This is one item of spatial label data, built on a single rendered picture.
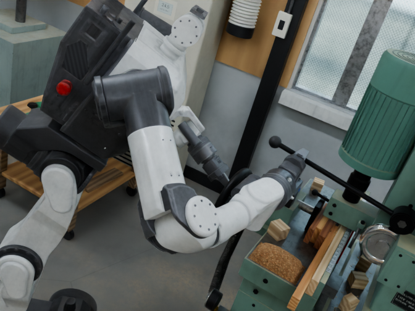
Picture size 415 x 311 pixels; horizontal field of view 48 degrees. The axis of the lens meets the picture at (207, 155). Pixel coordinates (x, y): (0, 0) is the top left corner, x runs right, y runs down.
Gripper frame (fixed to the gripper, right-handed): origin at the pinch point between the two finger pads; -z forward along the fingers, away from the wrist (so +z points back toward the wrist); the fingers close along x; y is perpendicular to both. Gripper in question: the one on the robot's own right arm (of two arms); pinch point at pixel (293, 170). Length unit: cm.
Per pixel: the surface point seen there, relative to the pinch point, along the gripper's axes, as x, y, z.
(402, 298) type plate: 17.9, 42.4, -3.0
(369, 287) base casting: 27.7, 35.8, -13.0
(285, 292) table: 22.7, 15.5, 17.4
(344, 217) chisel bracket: 10.0, 18.4, -10.5
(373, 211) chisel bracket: 5.3, 24.1, -14.0
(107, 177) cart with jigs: 102, -98, -70
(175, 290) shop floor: 115, -28, -45
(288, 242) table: 20.3, 8.8, 1.2
